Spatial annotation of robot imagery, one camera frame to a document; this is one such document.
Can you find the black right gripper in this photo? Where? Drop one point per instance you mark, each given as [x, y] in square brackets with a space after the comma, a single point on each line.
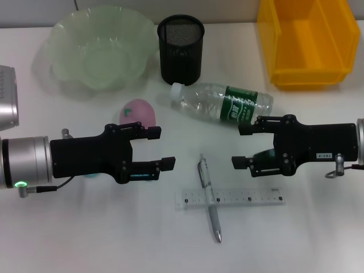
[321, 142]

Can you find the pink toy peach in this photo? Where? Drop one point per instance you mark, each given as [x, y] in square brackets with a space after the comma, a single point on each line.
[139, 111]

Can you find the clear bottle with green label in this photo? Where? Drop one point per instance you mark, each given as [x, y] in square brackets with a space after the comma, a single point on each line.
[207, 99]

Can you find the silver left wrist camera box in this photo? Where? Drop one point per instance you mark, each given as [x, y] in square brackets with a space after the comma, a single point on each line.
[8, 96]

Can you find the blue and teal scissors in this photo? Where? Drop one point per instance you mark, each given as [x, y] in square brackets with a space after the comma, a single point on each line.
[92, 175]

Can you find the black mesh pen cup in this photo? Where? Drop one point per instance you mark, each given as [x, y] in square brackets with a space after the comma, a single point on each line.
[182, 57]

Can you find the clear plastic ruler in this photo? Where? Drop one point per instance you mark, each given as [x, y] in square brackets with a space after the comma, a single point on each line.
[241, 197]

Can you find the silver and white right robot arm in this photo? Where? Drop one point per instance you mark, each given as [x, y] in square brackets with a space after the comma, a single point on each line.
[361, 142]

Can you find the translucent green fruit bowl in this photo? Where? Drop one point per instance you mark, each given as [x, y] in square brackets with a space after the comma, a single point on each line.
[96, 54]

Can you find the silver ballpoint pen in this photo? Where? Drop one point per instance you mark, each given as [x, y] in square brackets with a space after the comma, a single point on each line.
[207, 187]

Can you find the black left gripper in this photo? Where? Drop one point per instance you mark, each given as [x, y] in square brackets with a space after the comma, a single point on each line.
[85, 153]

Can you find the yellow plastic bin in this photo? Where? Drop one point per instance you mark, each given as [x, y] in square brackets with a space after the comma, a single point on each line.
[310, 42]

